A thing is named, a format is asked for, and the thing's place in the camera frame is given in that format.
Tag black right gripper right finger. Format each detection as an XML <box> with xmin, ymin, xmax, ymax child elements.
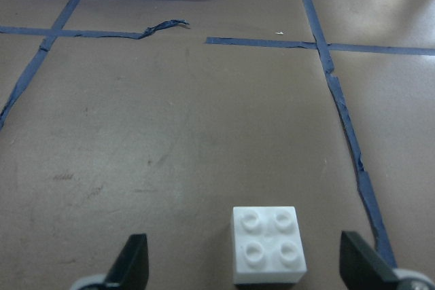
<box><xmin>339</xmin><ymin>231</ymin><xmax>404</xmax><ymax>290</ymax></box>

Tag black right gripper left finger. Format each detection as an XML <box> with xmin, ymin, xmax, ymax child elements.
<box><xmin>103</xmin><ymin>234</ymin><xmax>149</xmax><ymax>288</ymax></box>

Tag white block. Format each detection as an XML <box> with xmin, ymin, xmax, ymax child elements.
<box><xmin>231</xmin><ymin>206</ymin><xmax>307</xmax><ymax>285</ymax></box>

